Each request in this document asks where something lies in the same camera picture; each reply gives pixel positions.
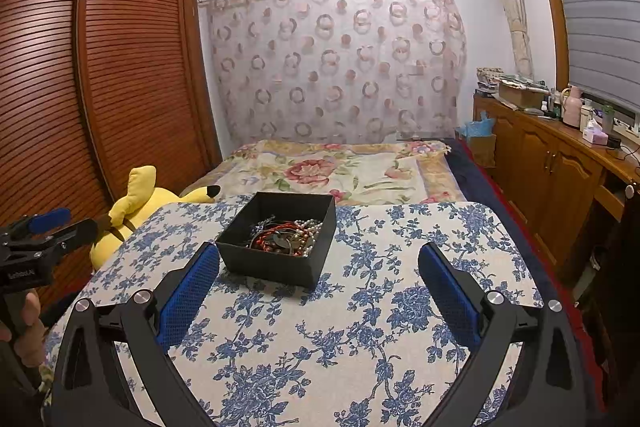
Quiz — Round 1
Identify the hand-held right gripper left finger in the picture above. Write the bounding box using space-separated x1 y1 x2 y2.
50 241 222 427

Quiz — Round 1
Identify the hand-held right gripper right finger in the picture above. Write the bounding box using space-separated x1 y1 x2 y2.
417 242 588 427

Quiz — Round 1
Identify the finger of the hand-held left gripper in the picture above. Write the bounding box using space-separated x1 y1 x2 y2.
0 207 72 242
10 218 99 260

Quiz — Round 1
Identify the black cardboard box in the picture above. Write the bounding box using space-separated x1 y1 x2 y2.
215 192 337 289

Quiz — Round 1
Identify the red cord bracelet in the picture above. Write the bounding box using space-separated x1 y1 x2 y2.
249 227 296 252

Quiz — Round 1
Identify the silver purple crystal bracelet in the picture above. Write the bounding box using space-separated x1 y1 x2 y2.
247 216 281 235

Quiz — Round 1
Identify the long pearl necklace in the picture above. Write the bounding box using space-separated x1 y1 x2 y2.
280 218 323 258

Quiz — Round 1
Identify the person's left hand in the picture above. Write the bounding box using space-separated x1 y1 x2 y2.
0 293 48 370

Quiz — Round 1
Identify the yellow plush toy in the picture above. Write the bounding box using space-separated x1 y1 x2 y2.
90 165 222 269

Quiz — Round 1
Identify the small open cardboard box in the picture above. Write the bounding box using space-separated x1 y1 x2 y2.
467 134 497 168

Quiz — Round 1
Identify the brown slatted wooden wardrobe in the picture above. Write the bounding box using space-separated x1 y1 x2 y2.
0 0 223 308

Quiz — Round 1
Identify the wooden sideboard cabinet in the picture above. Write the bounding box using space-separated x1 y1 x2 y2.
472 89 640 268

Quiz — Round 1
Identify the floral bedspread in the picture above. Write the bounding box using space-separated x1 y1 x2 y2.
180 138 468 208

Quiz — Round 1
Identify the blue plastic bag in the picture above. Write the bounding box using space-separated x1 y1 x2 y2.
455 111 496 138

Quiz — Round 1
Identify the brown cardboard box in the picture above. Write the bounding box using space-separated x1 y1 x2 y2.
497 82 546 109

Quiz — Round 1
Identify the pink tissue box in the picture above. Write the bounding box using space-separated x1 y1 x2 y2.
581 119 610 145

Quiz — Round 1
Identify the pink thermos jug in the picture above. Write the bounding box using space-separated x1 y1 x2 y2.
562 85 583 128

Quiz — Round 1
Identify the sheer circle-pattern curtain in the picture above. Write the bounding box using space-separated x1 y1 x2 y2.
206 0 468 146

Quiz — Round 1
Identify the grey window blind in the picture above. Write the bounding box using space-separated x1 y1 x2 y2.
532 0 640 118

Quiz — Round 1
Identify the brown wooden bead bracelet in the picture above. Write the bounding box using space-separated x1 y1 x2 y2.
270 242 313 258

